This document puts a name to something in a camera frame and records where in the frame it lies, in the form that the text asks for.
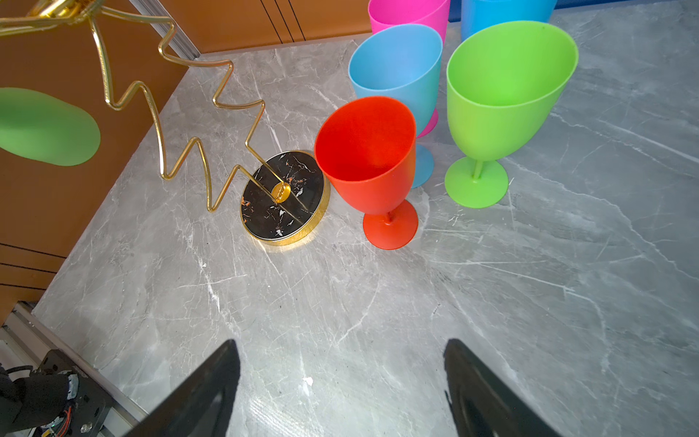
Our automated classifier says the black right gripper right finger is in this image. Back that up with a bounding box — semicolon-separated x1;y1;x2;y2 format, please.
443;339;560;437

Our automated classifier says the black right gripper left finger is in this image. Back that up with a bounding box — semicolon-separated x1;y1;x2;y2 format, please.
127;340;240;436

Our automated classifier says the red wine glass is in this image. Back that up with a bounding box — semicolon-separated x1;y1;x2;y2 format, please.
314;97;419;251

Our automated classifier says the green wine glass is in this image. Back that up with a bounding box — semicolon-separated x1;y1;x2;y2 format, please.
1;87;101;167
444;21;579;209

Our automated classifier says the green wine glass back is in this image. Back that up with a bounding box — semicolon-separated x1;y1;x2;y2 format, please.
1;87;101;167

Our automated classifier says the blue wine glass front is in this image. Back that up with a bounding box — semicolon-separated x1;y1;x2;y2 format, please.
348;23;444;190

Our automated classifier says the blue wine glass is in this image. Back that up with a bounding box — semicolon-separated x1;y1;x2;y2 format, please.
461;0;557;41
348;23;444;190

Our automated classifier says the pink wine glass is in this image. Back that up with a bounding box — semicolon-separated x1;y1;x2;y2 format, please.
367;0;453;140

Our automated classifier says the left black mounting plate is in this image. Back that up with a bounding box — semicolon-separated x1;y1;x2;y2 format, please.
0;349;116;437

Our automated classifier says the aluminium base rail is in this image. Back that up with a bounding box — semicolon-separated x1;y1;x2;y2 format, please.
1;302;147;436

